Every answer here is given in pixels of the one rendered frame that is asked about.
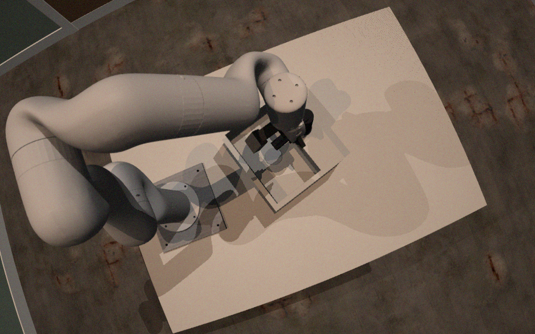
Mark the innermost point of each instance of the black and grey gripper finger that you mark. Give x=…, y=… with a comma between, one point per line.
x=300, y=142

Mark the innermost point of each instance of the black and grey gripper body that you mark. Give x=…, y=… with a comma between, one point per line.
x=296, y=132

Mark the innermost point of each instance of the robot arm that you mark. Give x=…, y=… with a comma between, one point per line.
x=68, y=202

